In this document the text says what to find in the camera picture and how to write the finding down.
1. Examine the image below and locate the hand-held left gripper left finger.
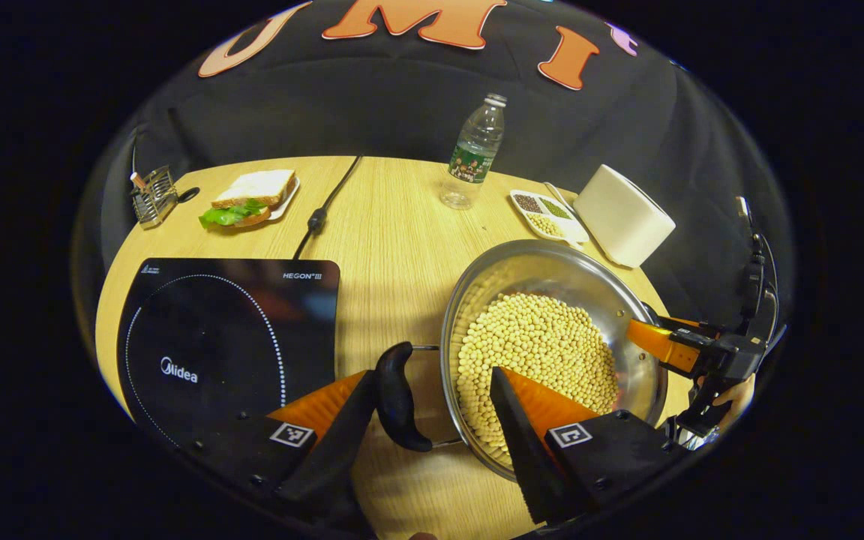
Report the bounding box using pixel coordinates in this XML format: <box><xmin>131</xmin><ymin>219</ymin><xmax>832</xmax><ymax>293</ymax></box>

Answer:
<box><xmin>181</xmin><ymin>370</ymin><xmax>380</xmax><ymax>505</ymax></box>

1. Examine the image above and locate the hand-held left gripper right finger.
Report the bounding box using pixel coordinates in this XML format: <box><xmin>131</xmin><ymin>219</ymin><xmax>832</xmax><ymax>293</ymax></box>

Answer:
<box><xmin>489</xmin><ymin>366</ymin><xmax>692</xmax><ymax>526</ymax></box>

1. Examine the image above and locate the heap of soybeans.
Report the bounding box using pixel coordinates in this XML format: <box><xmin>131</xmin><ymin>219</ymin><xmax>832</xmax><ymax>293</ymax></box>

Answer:
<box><xmin>456</xmin><ymin>292</ymin><xmax>620</xmax><ymax>466</ymax></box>

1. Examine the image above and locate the steel pot with black handle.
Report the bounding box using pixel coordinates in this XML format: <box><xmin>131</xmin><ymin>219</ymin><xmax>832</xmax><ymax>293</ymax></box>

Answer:
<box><xmin>376</xmin><ymin>239</ymin><xmax>669</xmax><ymax>482</ymax></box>

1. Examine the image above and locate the black induction cooktop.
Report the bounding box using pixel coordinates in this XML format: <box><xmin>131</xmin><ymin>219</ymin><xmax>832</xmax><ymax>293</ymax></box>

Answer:
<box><xmin>115</xmin><ymin>257</ymin><xmax>341</xmax><ymax>451</ymax></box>

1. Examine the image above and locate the white toaster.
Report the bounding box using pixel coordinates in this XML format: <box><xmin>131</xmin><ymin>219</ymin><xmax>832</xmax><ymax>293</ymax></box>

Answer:
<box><xmin>573</xmin><ymin>164</ymin><xmax>677</xmax><ymax>269</ymax></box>

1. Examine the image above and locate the white divided bean dish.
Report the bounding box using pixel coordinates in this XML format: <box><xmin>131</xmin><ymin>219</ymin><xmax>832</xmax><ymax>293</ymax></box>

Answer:
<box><xmin>509</xmin><ymin>189</ymin><xmax>590</xmax><ymax>251</ymax></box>

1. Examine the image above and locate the white spoon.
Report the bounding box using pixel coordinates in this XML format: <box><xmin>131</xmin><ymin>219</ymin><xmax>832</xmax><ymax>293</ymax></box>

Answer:
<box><xmin>543</xmin><ymin>181</ymin><xmax>577</xmax><ymax>218</ymax></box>

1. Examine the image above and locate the white sandwich plate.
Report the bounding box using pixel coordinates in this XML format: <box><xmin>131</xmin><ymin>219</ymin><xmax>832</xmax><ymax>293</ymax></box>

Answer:
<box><xmin>252</xmin><ymin>176</ymin><xmax>302</xmax><ymax>223</ymax></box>

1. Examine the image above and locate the clear plastic water bottle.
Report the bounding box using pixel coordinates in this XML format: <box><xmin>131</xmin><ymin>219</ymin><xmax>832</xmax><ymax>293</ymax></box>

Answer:
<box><xmin>439</xmin><ymin>93</ymin><xmax>509</xmax><ymax>211</ymax></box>

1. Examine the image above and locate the sandwich with lettuce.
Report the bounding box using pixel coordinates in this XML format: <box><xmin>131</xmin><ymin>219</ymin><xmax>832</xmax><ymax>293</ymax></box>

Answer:
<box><xmin>198</xmin><ymin>169</ymin><xmax>298</xmax><ymax>230</ymax></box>

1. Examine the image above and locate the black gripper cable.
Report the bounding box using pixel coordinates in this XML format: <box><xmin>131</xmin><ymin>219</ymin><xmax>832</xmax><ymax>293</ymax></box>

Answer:
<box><xmin>734</xmin><ymin>195</ymin><xmax>780</xmax><ymax>338</ymax></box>

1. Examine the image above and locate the black cooktop power cable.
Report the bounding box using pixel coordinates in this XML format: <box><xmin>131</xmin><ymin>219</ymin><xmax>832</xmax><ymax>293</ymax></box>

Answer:
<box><xmin>293</xmin><ymin>155</ymin><xmax>364</xmax><ymax>260</ymax></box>

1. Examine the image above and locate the small metal wire rack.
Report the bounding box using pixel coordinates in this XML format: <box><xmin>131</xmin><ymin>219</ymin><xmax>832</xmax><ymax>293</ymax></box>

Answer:
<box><xmin>129</xmin><ymin>165</ymin><xmax>179</xmax><ymax>230</ymax></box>

